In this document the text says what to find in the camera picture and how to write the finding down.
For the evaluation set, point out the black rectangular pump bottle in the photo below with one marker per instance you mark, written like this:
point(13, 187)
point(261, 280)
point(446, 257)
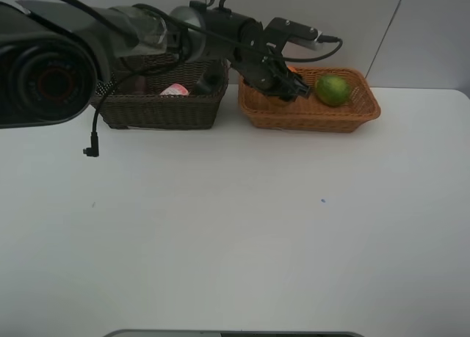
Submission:
point(210, 80)

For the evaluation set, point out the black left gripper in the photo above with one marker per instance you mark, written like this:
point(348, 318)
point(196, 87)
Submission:
point(264, 74)

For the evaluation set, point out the orange round bread bun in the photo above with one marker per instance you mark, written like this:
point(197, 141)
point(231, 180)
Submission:
point(279, 102)

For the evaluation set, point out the translucent purple plastic cup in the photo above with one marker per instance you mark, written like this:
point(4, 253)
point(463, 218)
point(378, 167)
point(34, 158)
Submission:
point(140, 85)

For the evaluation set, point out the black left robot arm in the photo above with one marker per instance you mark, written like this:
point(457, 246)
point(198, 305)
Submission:
point(54, 55)

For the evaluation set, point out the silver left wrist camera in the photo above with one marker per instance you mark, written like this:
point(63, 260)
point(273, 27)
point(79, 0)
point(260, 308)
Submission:
point(281, 31)

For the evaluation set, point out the green lime fruit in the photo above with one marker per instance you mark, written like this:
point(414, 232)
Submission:
point(333, 91)

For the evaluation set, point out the tan wicker basket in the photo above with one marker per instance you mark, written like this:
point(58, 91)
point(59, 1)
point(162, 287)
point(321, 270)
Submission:
point(311, 114)

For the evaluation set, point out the pink bottle white cap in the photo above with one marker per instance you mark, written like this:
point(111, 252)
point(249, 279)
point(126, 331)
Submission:
point(175, 89)

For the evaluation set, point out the dark brown wicker basket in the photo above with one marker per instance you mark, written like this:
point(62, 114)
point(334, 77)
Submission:
point(123, 109)

